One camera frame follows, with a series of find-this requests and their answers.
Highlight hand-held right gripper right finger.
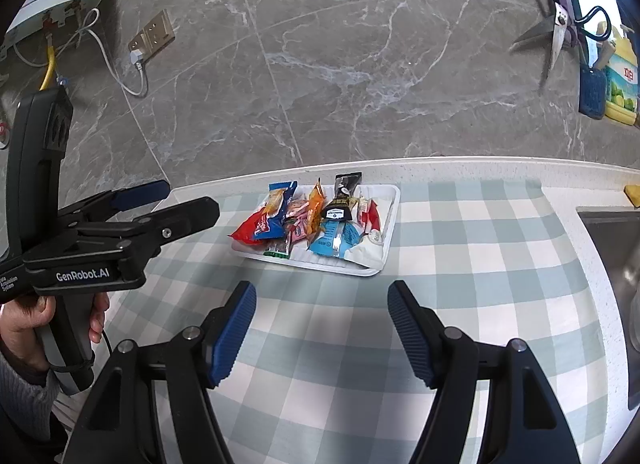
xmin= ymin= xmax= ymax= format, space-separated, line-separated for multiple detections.
xmin=387 ymin=280 xmax=583 ymax=464

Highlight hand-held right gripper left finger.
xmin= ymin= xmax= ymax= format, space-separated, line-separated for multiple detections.
xmin=67 ymin=280 xmax=258 ymax=464

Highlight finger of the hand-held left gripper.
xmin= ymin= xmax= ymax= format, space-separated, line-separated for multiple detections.
xmin=75 ymin=196 xmax=221 ymax=265
xmin=57 ymin=180 xmax=172 ymax=227

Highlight red snack packet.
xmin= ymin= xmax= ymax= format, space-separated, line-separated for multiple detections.
xmin=227 ymin=209 xmax=286 ymax=245

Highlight blue and yellow snack packet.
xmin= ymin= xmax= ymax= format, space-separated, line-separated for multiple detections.
xmin=263 ymin=181 xmax=299 ymax=225

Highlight white plastic tray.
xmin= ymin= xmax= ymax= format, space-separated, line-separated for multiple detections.
xmin=231 ymin=183 xmax=402 ymax=277

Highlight white packet with red stripe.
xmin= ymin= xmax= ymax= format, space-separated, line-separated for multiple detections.
xmin=345 ymin=199 xmax=391 ymax=267

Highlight pink snack packet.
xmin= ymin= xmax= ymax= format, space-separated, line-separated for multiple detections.
xmin=285 ymin=199 xmax=313 ymax=245

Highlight light blue snack packet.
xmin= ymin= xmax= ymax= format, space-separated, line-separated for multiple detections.
xmin=307 ymin=221 xmax=363 ymax=259

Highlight orange snack packet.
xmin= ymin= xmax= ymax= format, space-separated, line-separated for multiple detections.
xmin=305 ymin=178 xmax=328 ymax=237

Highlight black snack packet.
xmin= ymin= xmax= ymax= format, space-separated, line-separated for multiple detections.
xmin=320 ymin=173 xmax=363 ymax=222

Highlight person's left forearm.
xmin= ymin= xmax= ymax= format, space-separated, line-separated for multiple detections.
xmin=0 ymin=344 xmax=68 ymax=445

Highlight person's left hand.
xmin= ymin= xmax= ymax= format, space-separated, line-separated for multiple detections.
xmin=0 ymin=291 xmax=111 ymax=372

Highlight checked tablecloth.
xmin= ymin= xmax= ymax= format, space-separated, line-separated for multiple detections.
xmin=102 ymin=178 xmax=608 ymax=464

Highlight steel sink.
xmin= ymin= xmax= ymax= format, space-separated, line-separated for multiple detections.
xmin=576 ymin=206 xmax=640 ymax=410

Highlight blue sponge holder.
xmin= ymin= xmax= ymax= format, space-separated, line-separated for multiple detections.
xmin=578 ymin=38 xmax=608 ymax=119

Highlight yellow detergent bottle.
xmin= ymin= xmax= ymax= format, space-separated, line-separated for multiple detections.
xmin=602 ymin=24 xmax=640 ymax=125

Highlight kitchen scissors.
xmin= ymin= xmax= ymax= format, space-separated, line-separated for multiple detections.
xmin=510 ymin=0 xmax=583 ymax=89

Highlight yellow hose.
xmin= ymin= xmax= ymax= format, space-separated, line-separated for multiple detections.
xmin=40 ymin=41 xmax=58 ymax=92

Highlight gold wall socket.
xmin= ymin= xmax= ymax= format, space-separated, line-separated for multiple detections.
xmin=127 ymin=8 xmax=177 ymax=57

